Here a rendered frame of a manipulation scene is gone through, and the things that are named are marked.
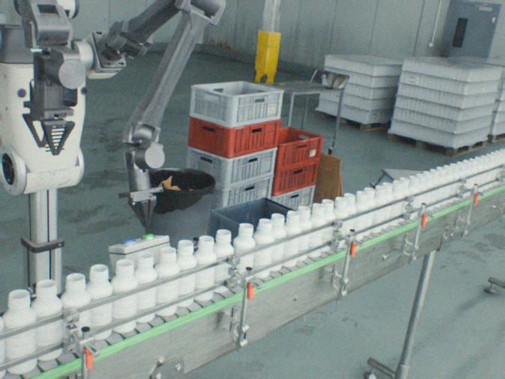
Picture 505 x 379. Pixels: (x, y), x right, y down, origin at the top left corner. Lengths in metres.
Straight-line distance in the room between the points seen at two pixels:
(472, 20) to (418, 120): 4.38
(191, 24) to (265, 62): 10.16
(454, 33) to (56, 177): 10.97
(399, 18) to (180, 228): 10.11
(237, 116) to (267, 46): 7.74
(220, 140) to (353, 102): 5.07
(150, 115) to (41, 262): 0.68
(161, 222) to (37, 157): 1.75
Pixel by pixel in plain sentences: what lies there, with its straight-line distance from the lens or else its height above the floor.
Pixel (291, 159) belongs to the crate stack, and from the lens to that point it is 4.63.
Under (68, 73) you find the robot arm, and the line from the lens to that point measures 1.14.
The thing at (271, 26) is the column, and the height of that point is 1.20.
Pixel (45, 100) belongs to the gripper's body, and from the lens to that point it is 1.21.
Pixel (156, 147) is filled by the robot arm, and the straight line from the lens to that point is 1.43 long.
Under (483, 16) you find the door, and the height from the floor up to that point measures 1.84.
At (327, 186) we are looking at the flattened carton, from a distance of 5.07.
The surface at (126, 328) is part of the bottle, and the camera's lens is 1.32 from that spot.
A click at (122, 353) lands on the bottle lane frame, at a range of 1.32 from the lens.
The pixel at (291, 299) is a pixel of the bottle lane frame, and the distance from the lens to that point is 1.71.
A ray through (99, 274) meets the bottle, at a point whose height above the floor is 1.16.
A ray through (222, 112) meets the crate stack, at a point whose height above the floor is 0.98.
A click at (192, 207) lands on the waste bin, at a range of 3.34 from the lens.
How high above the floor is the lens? 1.75
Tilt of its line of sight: 19 degrees down
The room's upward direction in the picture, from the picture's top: 7 degrees clockwise
